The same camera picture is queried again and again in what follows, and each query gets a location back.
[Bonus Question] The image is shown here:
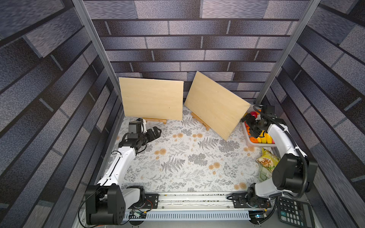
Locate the aluminium rail base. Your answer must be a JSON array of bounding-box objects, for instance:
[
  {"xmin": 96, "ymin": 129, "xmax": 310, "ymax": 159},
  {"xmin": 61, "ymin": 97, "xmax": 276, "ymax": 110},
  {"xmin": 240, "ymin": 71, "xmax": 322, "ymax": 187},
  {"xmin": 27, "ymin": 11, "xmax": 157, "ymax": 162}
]
[{"xmin": 72, "ymin": 191, "xmax": 323, "ymax": 228}]

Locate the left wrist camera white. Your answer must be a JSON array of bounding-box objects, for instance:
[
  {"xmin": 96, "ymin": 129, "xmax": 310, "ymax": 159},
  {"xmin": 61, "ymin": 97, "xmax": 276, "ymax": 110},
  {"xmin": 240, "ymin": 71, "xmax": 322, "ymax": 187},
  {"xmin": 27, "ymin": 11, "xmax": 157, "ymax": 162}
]
[{"xmin": 136, "ymin": 118, "xmax": 147, "ymax": 133}]

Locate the red toy apple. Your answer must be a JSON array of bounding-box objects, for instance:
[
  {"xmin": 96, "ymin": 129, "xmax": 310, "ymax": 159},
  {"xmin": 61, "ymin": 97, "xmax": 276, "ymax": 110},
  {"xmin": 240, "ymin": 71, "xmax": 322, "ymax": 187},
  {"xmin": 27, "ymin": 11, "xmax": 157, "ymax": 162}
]
[{"xmin": 250, "ymin": 111, "xmax": 258, "ymax": 118}]

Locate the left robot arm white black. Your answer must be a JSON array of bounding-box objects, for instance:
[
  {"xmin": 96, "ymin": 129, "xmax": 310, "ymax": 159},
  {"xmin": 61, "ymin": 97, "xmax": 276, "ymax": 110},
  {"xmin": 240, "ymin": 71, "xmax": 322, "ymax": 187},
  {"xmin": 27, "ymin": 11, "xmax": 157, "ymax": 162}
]
[{"xmin": 83, "ymin": 118, "xmax": 162, "ymax": 228}]

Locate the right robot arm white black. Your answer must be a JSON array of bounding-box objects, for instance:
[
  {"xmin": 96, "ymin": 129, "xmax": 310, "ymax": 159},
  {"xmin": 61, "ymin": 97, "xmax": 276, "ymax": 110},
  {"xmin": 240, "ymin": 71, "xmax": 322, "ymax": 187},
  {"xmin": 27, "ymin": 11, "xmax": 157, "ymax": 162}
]
[{"xmin": 241, "ymin": 104, "xmax": 318, "ymax": 208}]

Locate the yellow snack bag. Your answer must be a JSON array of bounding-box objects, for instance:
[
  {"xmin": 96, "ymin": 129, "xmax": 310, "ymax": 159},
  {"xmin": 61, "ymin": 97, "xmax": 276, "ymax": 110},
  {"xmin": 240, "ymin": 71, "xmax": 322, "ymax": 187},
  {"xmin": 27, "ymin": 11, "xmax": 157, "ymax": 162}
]
[{"xmin": 256, "ymin": 148, "xmax": 280, "ymax": 173}]

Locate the white plastic basket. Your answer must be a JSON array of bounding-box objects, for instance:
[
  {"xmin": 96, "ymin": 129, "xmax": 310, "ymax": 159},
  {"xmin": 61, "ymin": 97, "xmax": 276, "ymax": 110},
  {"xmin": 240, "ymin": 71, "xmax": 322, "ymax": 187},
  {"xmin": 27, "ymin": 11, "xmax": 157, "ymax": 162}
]
[{"xmin": 243, "ymin": 105, "xmax": 287, "ymax": 147}]

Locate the green plastic container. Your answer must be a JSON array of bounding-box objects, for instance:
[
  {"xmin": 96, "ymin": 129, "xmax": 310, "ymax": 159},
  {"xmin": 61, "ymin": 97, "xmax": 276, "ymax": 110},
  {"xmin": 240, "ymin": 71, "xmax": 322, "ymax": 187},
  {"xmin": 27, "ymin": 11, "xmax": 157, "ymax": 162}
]
[{"xmin": 258, "ymin": 167, "xmax": 272, "ymax": 182}]

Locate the black calculator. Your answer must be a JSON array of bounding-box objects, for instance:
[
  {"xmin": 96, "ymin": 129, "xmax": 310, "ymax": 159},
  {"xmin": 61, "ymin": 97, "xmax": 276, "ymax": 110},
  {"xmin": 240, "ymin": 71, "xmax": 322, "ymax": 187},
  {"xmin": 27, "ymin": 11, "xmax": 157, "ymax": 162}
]
[{"xmin": 278, "ymin": 197, "xmax": 316, "ymax": 228}]

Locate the floral tablecloth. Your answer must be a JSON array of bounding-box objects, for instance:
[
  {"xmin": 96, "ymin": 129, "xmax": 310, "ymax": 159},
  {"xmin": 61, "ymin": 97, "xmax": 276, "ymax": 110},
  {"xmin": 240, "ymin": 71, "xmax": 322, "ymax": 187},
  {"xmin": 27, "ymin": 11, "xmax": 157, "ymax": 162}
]
[{"xmin": 121, "ymin": 107, "xmax": 262, "ymax": 192}]

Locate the plywood board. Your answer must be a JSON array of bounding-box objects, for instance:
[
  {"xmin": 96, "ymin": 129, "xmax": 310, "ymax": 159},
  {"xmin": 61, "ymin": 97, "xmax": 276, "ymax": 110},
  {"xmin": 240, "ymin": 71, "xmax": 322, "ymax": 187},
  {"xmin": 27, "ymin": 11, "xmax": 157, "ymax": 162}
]
[
  {"xmin": 184, "ymin": 71, "xmax": 251, "ymax": 140},
  {"xmin": 119, "ymin": 78, "xmax": 183, "ymax": 120}
]

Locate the small wooden easel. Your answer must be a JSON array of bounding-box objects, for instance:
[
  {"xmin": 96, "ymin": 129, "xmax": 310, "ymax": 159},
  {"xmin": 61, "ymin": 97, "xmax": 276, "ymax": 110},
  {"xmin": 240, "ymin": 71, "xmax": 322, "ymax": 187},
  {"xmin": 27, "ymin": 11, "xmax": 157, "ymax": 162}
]
[
  {"xmin": 144, "ymin": 118, "xmax": 167, "ymax": 124},
  {"xmin": 191, "ymin": 112, "xmax": 211, "ymax": 131}
]

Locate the yellow toy banana bunch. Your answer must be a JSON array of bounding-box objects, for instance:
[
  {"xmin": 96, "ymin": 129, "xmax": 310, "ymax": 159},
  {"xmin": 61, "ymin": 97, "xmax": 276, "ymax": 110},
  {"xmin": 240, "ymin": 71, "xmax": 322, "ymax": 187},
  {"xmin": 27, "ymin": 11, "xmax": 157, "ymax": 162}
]
[{"xmin": 257, "ymin": 131, "xmax": 273, "ymax": 144}]

